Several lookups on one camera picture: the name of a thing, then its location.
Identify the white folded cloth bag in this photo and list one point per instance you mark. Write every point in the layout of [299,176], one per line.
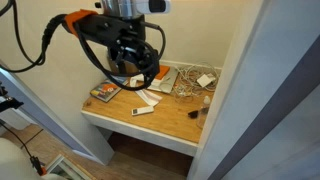
[147,96]

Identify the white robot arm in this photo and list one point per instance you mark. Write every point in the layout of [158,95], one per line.
[133,9]

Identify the brown cardboard box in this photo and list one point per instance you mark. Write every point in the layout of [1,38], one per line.
[124,66]

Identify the clear plastic bottle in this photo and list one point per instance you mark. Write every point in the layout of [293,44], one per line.
[202,117]

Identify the black sunglasses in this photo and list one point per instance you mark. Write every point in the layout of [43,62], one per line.
[194,114]

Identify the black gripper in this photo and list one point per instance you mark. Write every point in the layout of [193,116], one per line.
[124,39]

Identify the orange notebook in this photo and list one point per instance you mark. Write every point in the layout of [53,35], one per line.
[163,71]

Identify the colourful hardcover book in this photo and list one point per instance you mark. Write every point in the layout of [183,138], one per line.
[105,91]

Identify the white remote control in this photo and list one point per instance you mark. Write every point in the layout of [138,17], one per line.
[142,110]

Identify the black tripod stand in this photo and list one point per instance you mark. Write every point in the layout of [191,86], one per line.
[10,102]

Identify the framed picture on floor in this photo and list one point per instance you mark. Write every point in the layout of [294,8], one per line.
[63,166]

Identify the white power adapter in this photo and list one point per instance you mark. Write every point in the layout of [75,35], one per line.
[205,80]

